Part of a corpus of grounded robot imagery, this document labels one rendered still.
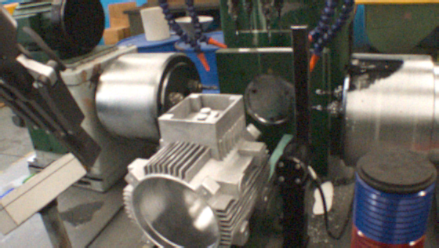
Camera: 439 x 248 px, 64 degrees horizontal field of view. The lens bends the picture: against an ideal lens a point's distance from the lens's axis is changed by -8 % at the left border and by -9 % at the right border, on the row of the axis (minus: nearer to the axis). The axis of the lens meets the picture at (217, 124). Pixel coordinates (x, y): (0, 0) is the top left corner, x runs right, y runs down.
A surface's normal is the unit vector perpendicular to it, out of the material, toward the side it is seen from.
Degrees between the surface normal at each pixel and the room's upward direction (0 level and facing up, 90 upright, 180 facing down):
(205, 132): 90
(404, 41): 93
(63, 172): 58
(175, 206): 51
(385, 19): 93
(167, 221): 43
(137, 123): 95
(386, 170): 0
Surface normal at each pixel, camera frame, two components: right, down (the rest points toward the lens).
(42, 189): 0.71, -0.43
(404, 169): -0.11, -0.91
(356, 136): -0.40, 0.44
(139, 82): -0.38, -0.26
